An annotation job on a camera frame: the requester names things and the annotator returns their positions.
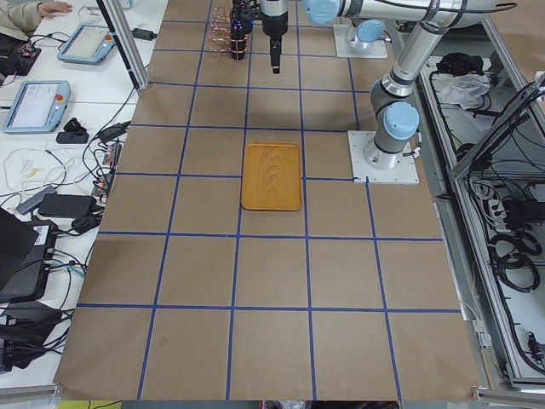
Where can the black power adapter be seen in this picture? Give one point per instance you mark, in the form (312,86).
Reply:
(143,34)

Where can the dark wine bottle middle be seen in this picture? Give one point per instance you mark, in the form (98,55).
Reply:
(240,29)

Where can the aluminium frame post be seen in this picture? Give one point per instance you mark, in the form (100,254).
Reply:
(119,28)

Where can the white cloth rag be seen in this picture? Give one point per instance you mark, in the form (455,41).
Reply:
(466,91)

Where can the wooden tray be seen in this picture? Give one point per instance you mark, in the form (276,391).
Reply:
(272,176)

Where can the black power brick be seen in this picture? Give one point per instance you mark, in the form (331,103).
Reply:
(66,205)

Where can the far teach pendant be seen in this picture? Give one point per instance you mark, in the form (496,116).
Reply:
(89,44)

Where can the person hand on desk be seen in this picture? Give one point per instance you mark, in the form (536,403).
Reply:
(50,9)

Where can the near teach pendant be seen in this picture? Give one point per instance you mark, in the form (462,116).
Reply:
(38,107)

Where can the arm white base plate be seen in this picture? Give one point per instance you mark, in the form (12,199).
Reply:
(343,50)
(371,165)

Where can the black laptop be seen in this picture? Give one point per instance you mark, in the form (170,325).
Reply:
(26,248)

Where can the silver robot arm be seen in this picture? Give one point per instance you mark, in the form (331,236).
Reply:
(365,32)
(397,119)

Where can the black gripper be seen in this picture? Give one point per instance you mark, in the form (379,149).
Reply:
(273,24)

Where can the copper wire bottle basket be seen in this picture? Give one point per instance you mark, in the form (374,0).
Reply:
(219,33)

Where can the teach pendant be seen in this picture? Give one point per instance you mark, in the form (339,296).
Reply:
(89,44)
(38,107)

